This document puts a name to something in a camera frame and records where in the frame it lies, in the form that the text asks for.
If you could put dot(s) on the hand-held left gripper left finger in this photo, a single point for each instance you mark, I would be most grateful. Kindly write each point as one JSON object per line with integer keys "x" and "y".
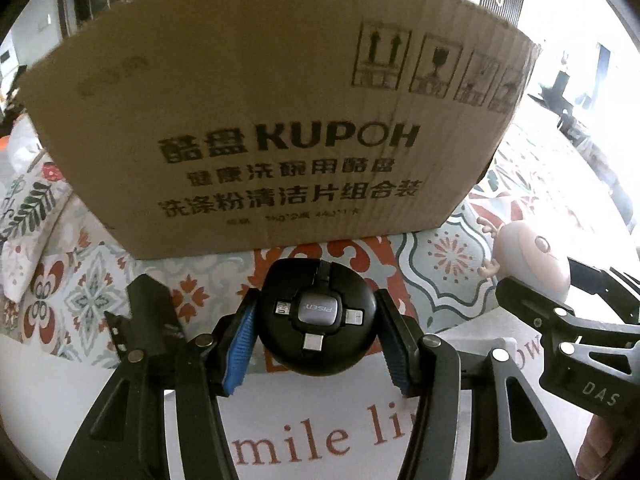
{"x": 240, "y": 342}

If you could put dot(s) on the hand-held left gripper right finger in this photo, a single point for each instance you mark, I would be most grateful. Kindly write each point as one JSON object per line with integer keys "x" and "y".
{"x": 395, "y": 347}

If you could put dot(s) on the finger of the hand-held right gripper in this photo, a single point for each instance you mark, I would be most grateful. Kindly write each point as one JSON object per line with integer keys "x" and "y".
{"x": 550, "y": 325}
{"x": 620, "y": 290}

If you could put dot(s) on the pink round deer device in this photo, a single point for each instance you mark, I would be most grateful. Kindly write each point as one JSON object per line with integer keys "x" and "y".
{"x": 525, "y": 260}

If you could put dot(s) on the brown cardboard box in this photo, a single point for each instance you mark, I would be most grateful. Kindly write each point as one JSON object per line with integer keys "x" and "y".
{"x": 280, "y": 85}

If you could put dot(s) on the person's right hand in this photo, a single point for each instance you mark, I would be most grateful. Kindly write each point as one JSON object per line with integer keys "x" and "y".
{"x": 597, "y": 435}

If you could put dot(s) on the printed white tablecloth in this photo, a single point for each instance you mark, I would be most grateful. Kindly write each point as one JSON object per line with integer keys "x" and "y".
{"x": 310, "y": 440}

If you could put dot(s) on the floral tissue cover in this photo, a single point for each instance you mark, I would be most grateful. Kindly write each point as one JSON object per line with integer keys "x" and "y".
{"x": 30, "y": 210}

